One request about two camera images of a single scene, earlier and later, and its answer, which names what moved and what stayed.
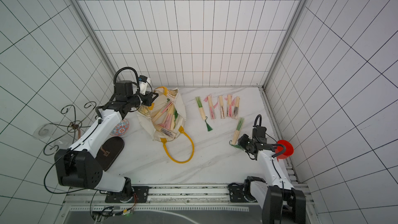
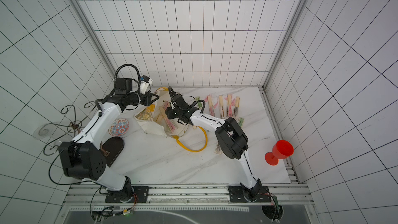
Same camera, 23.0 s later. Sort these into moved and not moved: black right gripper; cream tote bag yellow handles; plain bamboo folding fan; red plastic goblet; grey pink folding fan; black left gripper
Moved: cream tote bag yellow handles; black right gripper
Not moved: grey pink folding fan; black left gripper; red plastic goblet; plain bamboo folding fan
